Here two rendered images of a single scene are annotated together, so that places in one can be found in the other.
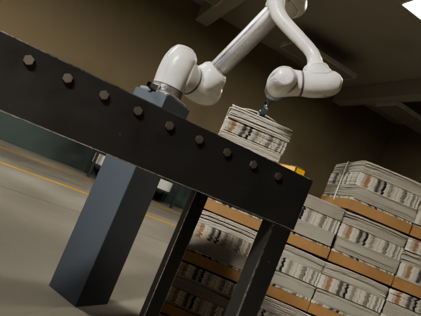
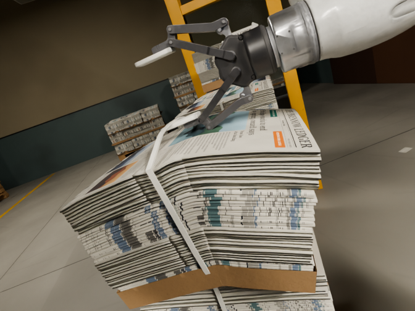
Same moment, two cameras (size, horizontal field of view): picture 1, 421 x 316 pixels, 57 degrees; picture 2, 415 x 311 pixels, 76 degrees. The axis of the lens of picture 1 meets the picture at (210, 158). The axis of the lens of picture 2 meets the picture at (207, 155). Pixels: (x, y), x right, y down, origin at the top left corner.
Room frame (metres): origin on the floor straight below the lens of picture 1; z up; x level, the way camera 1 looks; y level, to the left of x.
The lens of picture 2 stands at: (1.64, 0.32, 1.18)
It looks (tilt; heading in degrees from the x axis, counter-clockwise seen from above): 17 degrees down; 287
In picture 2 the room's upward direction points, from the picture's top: 20 degrees counter-clockwise
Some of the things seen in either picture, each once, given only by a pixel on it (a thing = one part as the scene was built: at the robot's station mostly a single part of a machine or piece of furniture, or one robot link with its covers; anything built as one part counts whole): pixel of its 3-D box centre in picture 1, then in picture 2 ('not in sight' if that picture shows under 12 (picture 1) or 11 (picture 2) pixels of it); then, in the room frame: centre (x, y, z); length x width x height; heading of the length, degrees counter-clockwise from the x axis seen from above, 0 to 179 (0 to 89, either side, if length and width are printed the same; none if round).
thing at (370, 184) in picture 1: (367, 195); (233, 123); (1.82, -0.76, 0.95); 0.38 x 0.29 x 0.23; 1
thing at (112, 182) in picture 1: (121, 195); not in sight; (1.84, 0.32, 0.50); 0.20 x 0.20 x 1.00; 58
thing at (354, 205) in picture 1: (360, 212); not in sight; (1.81, -0.75, 0.86); 0.38 x 0.29 x 0.04; 1
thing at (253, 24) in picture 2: not in sight; (234, 45); (1.81, -1.80, 1.27); 0.57 x 0.01 x 0.65; 0
